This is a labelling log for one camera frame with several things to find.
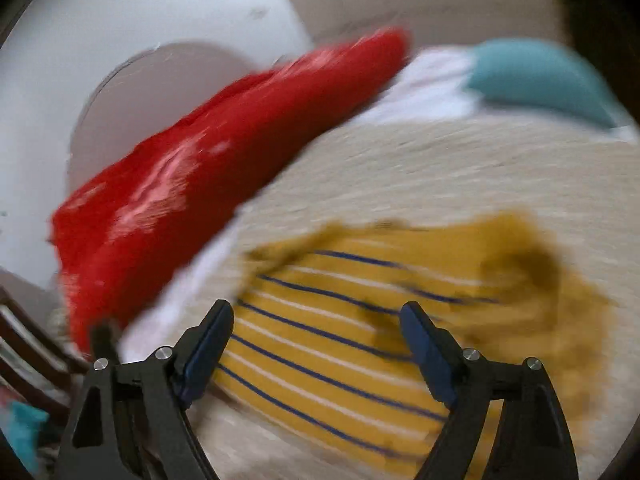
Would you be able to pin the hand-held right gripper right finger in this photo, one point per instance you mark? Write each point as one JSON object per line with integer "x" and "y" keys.
{"x": 432, "y": 360}

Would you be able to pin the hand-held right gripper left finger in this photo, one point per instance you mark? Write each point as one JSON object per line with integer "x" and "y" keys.
{"x": 202, "y": 360}

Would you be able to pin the yellow striped sweater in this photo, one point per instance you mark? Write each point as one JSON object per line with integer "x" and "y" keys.
{"x": 390, "y": 320}

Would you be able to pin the dark wooden chair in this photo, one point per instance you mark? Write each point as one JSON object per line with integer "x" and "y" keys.
{"x": 30, "y": 345}

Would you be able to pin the red floral bolster pillow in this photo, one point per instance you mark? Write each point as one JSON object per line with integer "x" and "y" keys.
{"x": 200, "y": 175}

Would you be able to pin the beige patterned blanket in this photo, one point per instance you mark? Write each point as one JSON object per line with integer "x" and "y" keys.
{"x": 450, "y": 175}

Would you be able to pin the teal cloth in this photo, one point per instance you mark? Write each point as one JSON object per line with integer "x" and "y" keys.
{"x": 22, "y": 432}

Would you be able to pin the white bed sheet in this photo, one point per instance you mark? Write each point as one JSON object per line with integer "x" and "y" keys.
{"x": 425, "y": 90}

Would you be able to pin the teal pillow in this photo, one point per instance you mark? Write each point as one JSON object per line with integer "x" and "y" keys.
{"x": 545, "y": 80}

